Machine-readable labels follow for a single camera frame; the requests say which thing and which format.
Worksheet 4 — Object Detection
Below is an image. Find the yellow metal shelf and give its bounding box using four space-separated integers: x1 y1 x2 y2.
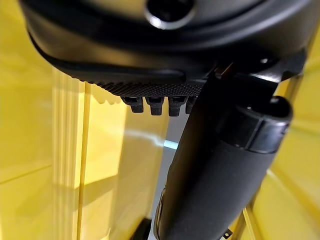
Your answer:
0 0 320 240

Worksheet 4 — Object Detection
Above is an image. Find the black sole-shaped part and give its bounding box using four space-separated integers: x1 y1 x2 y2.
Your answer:
27 31 213 98

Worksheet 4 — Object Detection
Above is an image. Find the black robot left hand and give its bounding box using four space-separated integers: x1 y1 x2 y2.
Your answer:
19 0 317 240

